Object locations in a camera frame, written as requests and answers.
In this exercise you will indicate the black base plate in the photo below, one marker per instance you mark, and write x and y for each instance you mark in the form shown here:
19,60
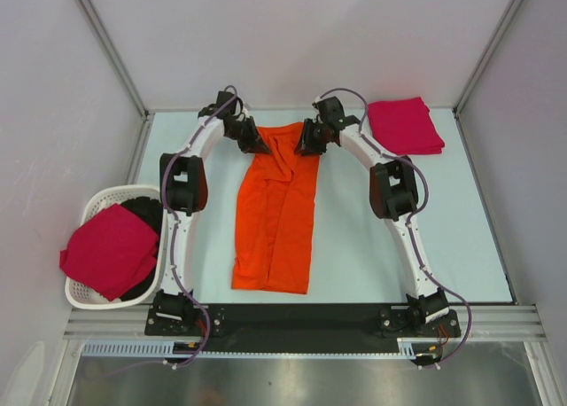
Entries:
318,329

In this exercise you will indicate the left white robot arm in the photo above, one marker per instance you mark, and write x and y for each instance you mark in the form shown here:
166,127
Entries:
184,190

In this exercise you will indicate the grey slotted cable duct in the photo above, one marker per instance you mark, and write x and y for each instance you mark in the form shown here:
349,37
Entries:
168,349

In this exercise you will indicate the folded magenta t shirt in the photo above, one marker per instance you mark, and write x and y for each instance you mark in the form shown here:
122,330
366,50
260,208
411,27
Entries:
405,127

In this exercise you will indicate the black garment in basket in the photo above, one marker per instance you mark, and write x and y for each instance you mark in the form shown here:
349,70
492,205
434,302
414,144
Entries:
149,211

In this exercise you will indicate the orange t shirt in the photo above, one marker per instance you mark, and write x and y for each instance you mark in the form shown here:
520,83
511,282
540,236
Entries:
275,216

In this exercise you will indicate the aluminium frame rail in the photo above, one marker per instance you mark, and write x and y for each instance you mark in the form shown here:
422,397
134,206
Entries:
490,323

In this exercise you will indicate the magenta t shirt in basket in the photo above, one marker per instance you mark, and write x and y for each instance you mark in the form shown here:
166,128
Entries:
110,251

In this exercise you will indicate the white plastic laundry basket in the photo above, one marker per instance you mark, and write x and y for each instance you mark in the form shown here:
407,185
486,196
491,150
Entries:
83,297

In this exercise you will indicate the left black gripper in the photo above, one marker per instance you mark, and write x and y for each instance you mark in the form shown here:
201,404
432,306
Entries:
253,140

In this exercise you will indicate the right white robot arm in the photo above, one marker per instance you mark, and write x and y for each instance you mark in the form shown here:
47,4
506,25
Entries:
393,198

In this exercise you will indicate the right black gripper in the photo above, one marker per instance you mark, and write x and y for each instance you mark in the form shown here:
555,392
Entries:
306,145

